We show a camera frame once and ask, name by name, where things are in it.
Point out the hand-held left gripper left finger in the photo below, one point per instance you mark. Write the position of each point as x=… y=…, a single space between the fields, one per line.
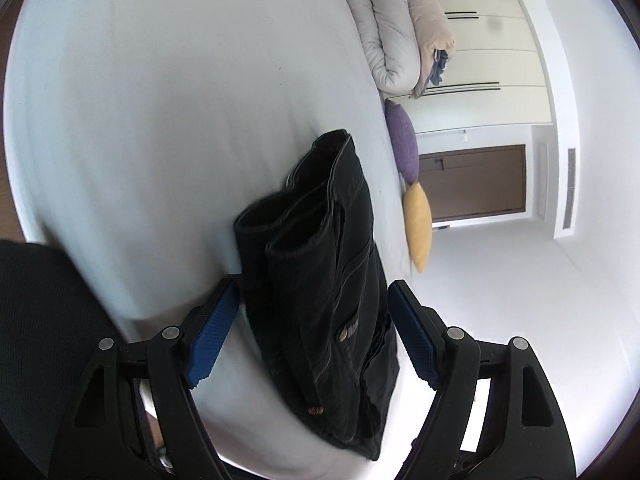
x=212 y=330

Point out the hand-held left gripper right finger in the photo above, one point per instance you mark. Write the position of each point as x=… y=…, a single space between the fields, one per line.
x=415 y=332

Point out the black denim pants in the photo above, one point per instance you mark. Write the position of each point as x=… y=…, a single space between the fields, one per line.
x=330 y=270

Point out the yellow cushion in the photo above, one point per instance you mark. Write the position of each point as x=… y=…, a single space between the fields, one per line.
x=417 y=225

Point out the brown wooden door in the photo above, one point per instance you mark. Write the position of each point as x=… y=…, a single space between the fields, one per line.
x=475 y=185

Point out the purple cushion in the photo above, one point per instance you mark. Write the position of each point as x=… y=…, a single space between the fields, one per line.
x=402 y=140

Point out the bed with white sheet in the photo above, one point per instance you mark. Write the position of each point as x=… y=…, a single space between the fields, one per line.
x=175 y=110

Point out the folded blue-grey cloth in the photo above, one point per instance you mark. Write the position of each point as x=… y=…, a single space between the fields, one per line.
x=439 y=67

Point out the white wardrobe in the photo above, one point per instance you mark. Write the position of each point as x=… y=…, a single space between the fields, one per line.
x=490 y=65

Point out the folded beige duvet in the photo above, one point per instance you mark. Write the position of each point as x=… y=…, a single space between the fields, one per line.
x=395 y=35

